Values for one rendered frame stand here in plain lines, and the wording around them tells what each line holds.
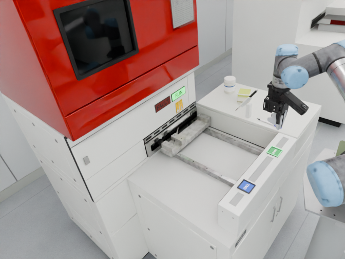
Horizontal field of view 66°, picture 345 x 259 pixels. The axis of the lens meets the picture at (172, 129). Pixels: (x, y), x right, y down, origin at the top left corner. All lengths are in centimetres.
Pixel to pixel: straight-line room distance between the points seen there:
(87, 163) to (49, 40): 54
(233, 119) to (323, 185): 89
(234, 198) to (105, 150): 61
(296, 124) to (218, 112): 42
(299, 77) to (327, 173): 34
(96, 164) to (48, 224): 136
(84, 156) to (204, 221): 59
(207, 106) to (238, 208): 74
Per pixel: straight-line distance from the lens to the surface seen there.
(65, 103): 102
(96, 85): 107
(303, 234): 225
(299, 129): 149
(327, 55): 99
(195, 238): 130
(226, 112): 156
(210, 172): 136
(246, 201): 111
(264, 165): 126
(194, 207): 126
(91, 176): 129
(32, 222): 265
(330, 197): 76
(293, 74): 95
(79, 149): 118
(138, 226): 176
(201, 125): 161
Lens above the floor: 183
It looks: 37 degrees down
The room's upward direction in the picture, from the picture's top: 8 degrees counter-clockwise
